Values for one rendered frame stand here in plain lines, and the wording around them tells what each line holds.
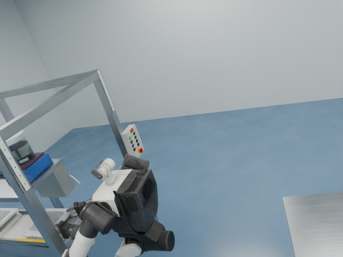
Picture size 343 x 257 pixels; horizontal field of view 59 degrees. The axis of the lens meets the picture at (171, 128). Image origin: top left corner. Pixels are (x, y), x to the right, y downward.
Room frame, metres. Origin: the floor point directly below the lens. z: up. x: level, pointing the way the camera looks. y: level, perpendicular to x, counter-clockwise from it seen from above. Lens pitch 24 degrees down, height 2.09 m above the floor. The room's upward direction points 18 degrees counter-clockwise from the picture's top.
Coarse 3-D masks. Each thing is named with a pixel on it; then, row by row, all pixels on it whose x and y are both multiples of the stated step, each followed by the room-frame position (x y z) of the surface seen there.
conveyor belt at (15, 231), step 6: (24, 216) 1.95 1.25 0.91; (78, 216) 1.74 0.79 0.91; (18, 222) 1.90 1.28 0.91; (24, 222) 1.87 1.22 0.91; (30, 222) 1.85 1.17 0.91; (72, 222) 1.69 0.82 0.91; (78, 222) 1.69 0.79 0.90; (12, 228) 1.84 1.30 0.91; (18, 228) 1.82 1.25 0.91; (24, 228) 1.80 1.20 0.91; (6, 234) 1.80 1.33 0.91; (12, 234) 1.78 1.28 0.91; (18, 234) 1.75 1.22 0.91; (66, 240) 1.56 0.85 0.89
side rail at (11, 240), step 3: (0, 240) 1.71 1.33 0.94; (3, 240) 1.70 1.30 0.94; (6, 240) 1.68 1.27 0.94; (9, 240) 1.67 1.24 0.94; (12, 240) 1.66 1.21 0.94; (15, 240) 1.64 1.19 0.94; (12, 243) 1.66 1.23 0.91; (15, 243) 1.65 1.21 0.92; (18, 243) 1.64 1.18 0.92; (21, 243) 1.62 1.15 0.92; (24, 243) 1.61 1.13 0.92; (27, 243) 1.60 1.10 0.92; (30, 243) 1.59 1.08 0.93; (33, 243) 1.58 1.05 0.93; (36, 243) 1.56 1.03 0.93; (39, 243) 1.55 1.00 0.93; (42, 243) 1.54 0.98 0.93; (45, 243) 1.53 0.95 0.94
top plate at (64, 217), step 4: (68, 212) 1.72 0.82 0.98; (64, 216) 1.68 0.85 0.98; (52, 220) 1.68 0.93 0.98; (60, 220) 1.65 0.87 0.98; (64, 220) 1.66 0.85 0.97; (32, 224) 1.71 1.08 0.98; (28, 228) 1.67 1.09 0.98; (56, 228) 1.59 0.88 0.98; (24, 232) 1.65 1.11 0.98; (28, 232) 1.64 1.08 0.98; (32, 232) 1.62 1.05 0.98; (36, 232) 1.61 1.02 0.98; (24, 236) 1.63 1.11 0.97; (28, 236) 1.61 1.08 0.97; (36, 236) 1.58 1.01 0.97; (40, 236) 1.56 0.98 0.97
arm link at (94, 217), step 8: (88, 208) 1.21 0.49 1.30; (96, 208) 1.21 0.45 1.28; (88, 216) 1.18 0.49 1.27; (96, 216) 1.17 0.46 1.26; (104, 216) 1.17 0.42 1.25; (88, 224) 1.17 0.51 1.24; (96, 224) 1.15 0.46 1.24; (80, 232) 1.17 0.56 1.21; (88, 232) 1.16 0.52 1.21; (96, 232) 1.17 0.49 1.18
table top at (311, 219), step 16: (336, 192) 1.25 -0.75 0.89; (288, 208) 1.25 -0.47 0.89; (304, 208) 1.21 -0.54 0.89; (320, 208) 1.18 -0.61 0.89; (336, 208) 1.15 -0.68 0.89; (288, 224) 1.14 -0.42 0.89; (304, 224) 1.11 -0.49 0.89; (320, 224) 1.08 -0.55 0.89; (336, 224) 1.05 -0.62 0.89; (304, 240) 1.02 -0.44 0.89; (320, 240) 1.00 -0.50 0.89; (336, 240) 0.97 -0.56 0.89; (304, 256) 0.94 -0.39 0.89; (320, 256) 0.92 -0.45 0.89; (336, 256) 0.89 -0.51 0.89
